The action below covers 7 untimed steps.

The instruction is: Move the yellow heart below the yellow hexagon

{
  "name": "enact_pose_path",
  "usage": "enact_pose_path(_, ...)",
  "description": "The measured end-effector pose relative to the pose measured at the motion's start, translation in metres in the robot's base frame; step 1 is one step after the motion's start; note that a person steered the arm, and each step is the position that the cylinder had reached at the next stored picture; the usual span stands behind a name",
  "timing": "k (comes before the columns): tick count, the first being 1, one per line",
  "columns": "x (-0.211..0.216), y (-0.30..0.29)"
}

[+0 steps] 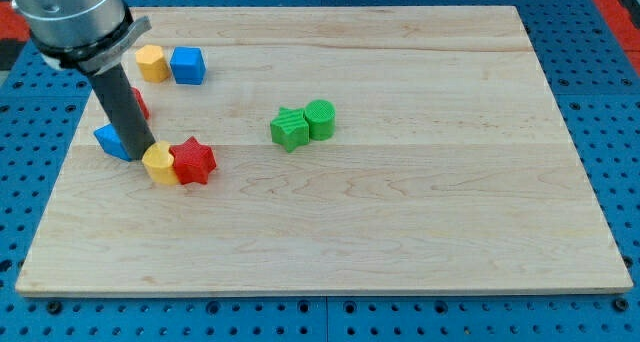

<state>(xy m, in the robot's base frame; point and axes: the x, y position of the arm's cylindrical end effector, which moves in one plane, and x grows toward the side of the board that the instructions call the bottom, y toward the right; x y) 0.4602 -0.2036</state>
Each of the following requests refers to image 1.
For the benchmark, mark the red block behind rod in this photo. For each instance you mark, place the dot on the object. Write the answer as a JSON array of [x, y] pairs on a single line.
[[141, 103]]

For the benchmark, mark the blue cube block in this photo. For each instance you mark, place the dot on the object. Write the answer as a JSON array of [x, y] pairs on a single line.
[[187, 65]]

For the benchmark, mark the green star block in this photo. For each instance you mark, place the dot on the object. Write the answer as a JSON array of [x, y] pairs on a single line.
[[290, 129]]

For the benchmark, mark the yellow heart block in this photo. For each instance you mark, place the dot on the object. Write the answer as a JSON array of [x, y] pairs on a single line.
[[158, 163]]

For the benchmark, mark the yellow hexagon block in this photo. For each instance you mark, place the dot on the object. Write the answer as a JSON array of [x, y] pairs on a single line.
[[152, 63]]

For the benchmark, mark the green cylinder block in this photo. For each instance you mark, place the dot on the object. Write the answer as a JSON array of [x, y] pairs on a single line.
[[320, 115]]

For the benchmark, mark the light wooden board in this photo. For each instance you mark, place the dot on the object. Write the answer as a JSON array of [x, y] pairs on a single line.
[[451, 170]]

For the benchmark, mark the red star block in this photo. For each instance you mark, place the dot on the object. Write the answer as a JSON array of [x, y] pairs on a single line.
[[193, 161]]

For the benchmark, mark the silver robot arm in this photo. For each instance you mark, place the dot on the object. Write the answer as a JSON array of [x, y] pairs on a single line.
[[91, 37]]

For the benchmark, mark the blue block behind rod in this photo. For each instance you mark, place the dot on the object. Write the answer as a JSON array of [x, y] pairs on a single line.
[[110, 142]]

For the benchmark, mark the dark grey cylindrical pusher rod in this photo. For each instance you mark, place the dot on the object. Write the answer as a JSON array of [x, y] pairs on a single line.
[[117, 99]]

